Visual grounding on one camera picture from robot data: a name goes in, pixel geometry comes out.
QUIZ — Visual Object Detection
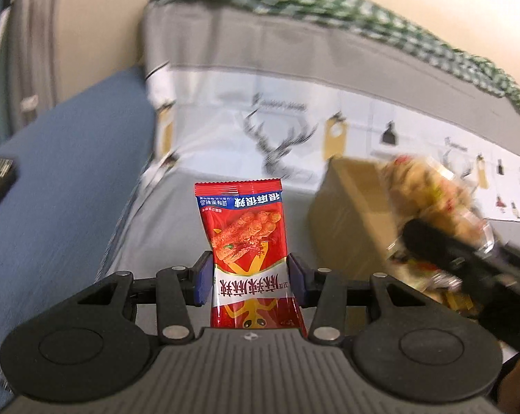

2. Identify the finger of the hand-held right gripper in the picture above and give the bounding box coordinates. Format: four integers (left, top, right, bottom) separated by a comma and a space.
401, 218, 502, 277

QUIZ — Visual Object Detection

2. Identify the red snack packet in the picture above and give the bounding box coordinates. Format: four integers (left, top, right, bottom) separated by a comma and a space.
194, 179, 308, 338

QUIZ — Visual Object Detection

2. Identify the peanut candy packet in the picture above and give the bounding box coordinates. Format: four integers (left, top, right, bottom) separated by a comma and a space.
378, 155, 497, 295

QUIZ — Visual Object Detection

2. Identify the grey printed bed sheet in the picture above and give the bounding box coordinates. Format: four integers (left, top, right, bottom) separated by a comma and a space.
99, 6, 520, 342

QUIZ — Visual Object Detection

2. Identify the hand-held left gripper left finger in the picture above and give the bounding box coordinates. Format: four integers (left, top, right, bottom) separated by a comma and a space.
72, 250, 214, 344

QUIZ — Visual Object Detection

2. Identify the blue cushion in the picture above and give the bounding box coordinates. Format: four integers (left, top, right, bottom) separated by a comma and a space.
0, 66, 158, 414

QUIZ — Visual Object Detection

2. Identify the brown cardboard box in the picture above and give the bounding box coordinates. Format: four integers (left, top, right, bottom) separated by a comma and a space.
308, 157, 480, 316

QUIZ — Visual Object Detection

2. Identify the grey curtain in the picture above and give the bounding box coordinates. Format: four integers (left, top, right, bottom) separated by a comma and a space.
0, 0, 67, 152

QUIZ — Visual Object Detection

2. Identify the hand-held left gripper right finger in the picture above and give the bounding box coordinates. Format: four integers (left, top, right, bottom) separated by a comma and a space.
288, 252, 429, 345

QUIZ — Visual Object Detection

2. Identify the green checked cloth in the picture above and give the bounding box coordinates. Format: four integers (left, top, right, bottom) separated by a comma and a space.
150, 0, 520, 114

